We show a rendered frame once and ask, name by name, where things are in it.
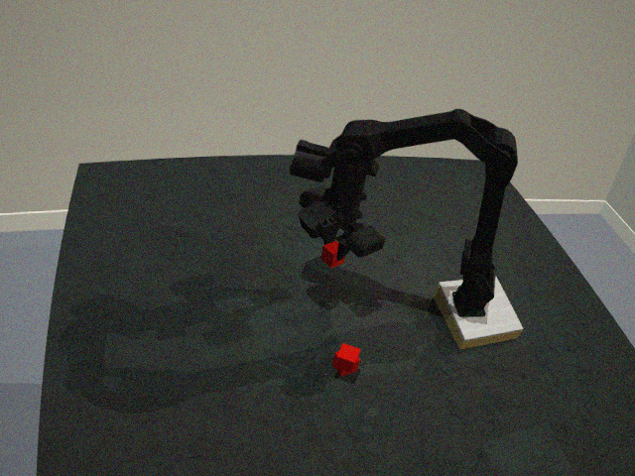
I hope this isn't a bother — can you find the red cube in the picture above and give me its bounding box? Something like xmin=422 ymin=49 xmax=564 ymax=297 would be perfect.
xmin=332 ymin=351 xmax=360 ymax=376
xmin=321 ymin=241 xmax=345 ymax=268
xmin=333 ymin=343 xmax=360 ymax=374

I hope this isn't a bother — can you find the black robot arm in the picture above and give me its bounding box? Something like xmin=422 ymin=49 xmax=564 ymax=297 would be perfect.
xmin=290 ymin=109 xmax=518 ymax=317

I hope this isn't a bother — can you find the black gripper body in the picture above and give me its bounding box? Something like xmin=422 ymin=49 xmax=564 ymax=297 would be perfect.
xmin=299 ymin=185 xmax=385 ymax=258

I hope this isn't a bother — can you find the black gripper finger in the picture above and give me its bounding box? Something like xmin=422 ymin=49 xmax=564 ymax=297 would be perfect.
xmin=323 ymin=229 xmax=338 ymax=245
xmin=335 ymin=235 xmax=350 ymax=261

